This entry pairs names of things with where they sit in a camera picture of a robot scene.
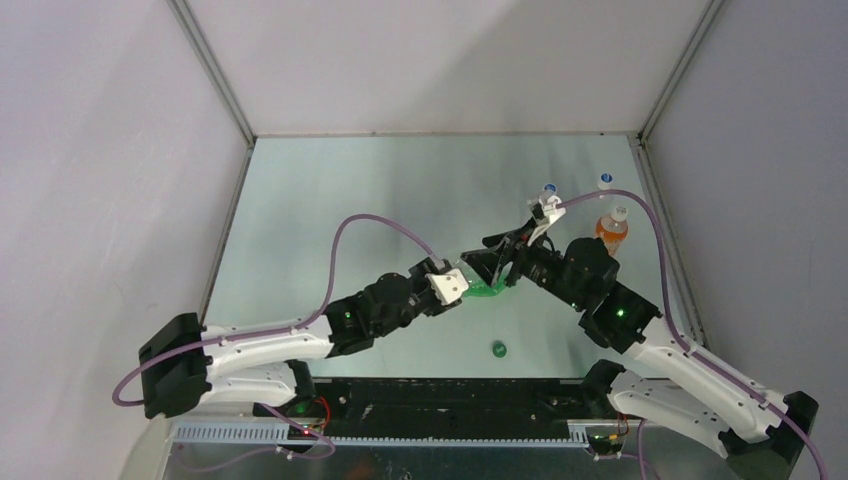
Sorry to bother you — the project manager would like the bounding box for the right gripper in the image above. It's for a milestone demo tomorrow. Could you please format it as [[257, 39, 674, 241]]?
[[460, 217, 586, 311]]

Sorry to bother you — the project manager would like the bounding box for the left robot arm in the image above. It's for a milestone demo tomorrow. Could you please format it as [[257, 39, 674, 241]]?
[[139, 259, 469, 419]]

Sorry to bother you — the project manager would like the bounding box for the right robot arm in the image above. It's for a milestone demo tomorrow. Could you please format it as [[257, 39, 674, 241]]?
[[460, 230, 819, 479]]

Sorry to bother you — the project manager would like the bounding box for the green plastic bottle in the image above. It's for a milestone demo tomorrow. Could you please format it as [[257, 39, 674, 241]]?
[[463, 279, 508, 298]]

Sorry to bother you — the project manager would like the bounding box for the green bottle cap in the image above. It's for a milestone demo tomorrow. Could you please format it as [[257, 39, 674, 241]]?
[[491, 341, 508, 358]]

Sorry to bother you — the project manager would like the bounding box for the orange drink bottle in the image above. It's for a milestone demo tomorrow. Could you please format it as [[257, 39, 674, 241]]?
[[595, 206, 629, 256]]

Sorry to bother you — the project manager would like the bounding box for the clear bottle with blue cap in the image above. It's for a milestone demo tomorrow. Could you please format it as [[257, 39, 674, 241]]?
[[586, 173, 614, 222]]

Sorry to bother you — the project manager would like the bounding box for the left circuit board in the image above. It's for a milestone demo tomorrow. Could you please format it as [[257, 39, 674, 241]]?
[[287, 426, 324, 442]]

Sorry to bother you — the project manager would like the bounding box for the circuit board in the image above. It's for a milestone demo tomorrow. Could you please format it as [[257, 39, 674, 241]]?
[[586, 433, 627, 461], [287, 426, 324, 442]]

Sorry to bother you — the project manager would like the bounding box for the right circuit board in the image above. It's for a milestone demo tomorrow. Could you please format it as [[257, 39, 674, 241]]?
[[586, 433, 627, 461]]

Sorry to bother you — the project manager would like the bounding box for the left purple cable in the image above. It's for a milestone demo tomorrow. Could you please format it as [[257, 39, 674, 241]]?
[[111, 213, 441, 408]]

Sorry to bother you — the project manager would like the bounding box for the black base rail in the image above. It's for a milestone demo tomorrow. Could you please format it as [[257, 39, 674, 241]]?
[[281, 377, 618, 439]]

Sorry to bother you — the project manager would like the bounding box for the metal cable duct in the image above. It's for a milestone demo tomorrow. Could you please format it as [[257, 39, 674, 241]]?
[[172, 422, 589, 448]]

